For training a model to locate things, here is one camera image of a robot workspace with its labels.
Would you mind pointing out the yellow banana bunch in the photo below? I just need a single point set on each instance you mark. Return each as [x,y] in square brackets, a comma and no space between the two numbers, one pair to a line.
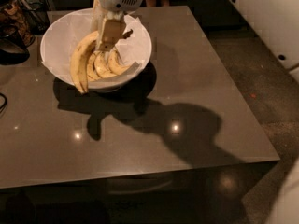
[88,64]

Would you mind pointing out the glass jar with snacks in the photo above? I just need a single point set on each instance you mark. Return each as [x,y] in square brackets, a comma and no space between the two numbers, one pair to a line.
[11,13]

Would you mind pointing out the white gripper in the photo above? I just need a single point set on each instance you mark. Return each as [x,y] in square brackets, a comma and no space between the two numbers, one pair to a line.
[112,30]

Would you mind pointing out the black wire rack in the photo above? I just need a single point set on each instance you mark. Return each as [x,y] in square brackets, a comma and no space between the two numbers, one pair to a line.
[35,12]

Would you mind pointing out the black kettle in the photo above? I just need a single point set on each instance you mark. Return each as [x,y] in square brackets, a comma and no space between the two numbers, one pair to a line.
[12,48]

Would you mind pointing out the white paper liner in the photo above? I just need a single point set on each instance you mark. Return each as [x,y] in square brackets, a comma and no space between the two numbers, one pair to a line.
[137,44]

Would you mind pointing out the white bowl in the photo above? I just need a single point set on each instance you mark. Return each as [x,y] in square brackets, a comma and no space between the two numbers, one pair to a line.
[59,38]

